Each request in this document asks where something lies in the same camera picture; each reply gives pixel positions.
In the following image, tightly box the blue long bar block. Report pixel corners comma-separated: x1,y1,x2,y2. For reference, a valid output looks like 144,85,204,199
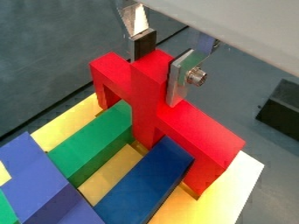
95,136,194,224

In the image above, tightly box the black block holder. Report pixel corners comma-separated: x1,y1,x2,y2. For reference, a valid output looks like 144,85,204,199
256,79,299,141

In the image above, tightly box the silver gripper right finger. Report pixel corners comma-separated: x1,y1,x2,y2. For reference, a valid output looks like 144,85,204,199
166,31,220,108

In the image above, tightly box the purple cross-shaped block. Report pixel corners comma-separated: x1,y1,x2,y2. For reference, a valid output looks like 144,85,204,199
0,132,105,224

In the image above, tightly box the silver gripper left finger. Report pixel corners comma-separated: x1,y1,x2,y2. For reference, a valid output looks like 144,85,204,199
116,2,156,61

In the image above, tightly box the green long bar block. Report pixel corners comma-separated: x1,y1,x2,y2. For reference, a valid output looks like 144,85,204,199
0,101,133,224

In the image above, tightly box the red cross-shaped block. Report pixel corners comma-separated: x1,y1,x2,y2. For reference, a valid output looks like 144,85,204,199
89,50,246,194

